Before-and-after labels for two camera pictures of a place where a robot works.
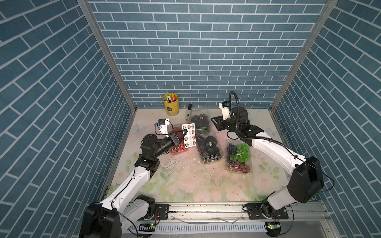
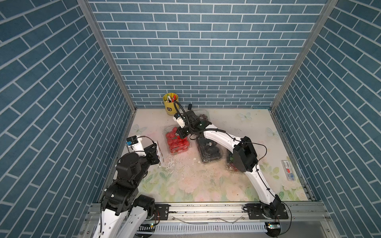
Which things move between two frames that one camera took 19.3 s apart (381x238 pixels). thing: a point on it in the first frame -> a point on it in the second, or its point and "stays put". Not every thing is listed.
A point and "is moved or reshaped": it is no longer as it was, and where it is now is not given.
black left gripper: [176, 142] -> [151, 153]
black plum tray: [209, 147] stays put
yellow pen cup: [171, 100] stays put
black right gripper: [219, 120] -> [180, 132]
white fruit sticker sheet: [189, 138] is moved or reshaped
